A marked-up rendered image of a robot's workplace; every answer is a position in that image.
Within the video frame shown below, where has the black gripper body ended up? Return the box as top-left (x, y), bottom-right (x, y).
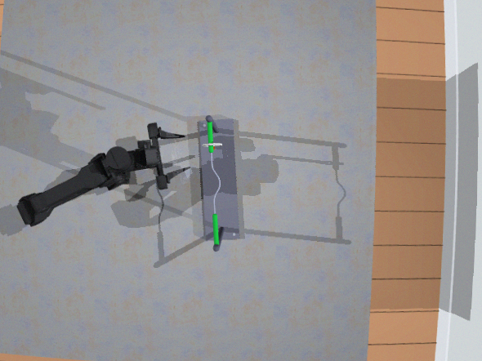
top-left (132, 123), bottom-right (168, 190)

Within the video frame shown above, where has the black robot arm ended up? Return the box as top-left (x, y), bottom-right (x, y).
top-left (17, 140), bottom-right (158, 227)

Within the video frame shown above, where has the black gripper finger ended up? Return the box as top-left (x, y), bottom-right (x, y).
top-left (167, 167), bottom-right (190, 184)
top-left (159, 127), bottom-right (185, 139)

